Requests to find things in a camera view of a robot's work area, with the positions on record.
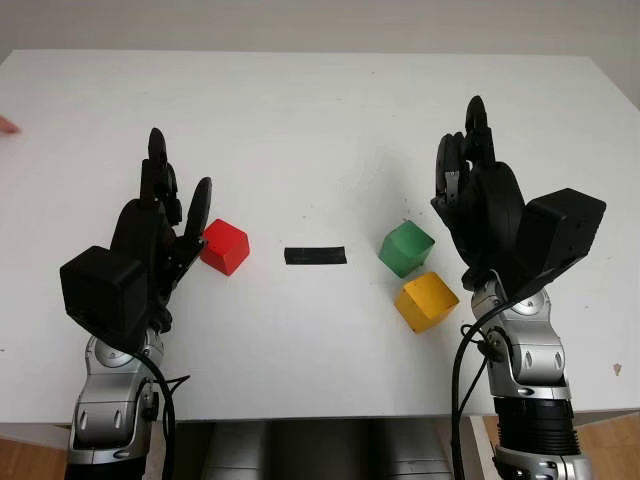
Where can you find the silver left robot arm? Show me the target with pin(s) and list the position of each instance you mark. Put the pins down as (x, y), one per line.
(107, 400)

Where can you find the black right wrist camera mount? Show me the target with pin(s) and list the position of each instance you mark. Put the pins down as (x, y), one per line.
(565, 225)

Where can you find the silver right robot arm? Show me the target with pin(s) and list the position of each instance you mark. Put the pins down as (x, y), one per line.
(535, 360)

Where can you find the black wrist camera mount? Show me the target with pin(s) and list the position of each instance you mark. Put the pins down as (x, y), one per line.
(565, 225)
(102, 295)

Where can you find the white table leg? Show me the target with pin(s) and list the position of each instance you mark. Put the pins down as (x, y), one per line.
(482, 450)

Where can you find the green wooden block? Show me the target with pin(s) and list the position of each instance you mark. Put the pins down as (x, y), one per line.
(406, 250)

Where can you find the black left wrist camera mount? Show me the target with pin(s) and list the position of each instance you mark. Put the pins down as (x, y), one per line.
(102, 295)

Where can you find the black tape strip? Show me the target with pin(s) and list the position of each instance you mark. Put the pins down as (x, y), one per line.
(315, 255)

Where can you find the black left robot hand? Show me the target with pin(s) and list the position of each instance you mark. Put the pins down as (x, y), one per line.
(135, 230)

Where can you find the small tan scrap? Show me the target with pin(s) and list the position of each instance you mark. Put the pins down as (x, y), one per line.
(618, 369)

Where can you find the yellow wooden block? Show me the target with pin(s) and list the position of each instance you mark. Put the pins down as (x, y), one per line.
(425, 302)

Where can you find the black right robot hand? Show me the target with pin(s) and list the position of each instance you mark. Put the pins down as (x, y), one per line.
(492, 215)

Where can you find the red wooden block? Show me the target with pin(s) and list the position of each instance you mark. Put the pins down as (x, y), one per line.
(225, 245)

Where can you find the person's fingertip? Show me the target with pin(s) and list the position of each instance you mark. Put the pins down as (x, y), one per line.
(7, 126)

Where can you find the dark grey robot body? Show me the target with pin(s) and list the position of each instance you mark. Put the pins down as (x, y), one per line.
(320, 450)

